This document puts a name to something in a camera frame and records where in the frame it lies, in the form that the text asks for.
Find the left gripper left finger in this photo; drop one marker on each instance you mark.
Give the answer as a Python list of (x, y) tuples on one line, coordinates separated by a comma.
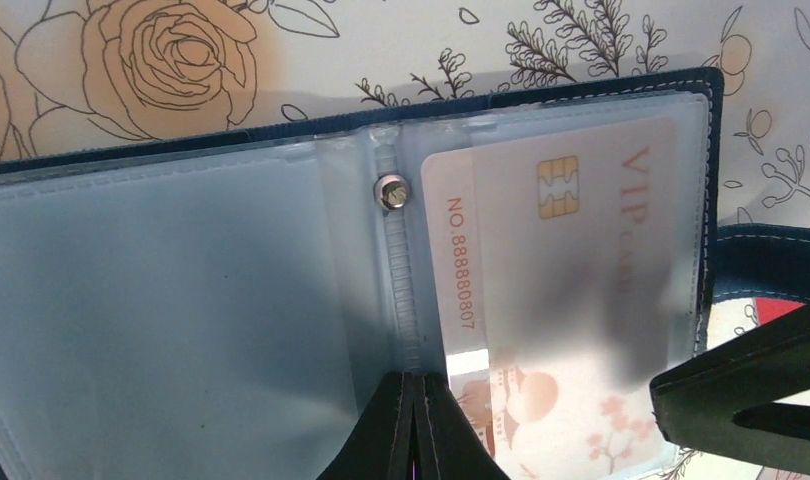
[(380, 444)]

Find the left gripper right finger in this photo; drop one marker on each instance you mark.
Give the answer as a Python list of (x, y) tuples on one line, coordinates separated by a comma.
[(445, 444)]

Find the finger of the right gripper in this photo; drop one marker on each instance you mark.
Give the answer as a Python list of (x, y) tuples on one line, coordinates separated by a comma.
[(729, 401)]

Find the white vip chip card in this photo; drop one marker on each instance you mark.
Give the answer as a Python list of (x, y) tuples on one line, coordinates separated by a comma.
[(553, 257)]

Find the blue card holder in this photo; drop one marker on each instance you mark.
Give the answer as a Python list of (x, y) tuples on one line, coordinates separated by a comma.
[(225, 306)]

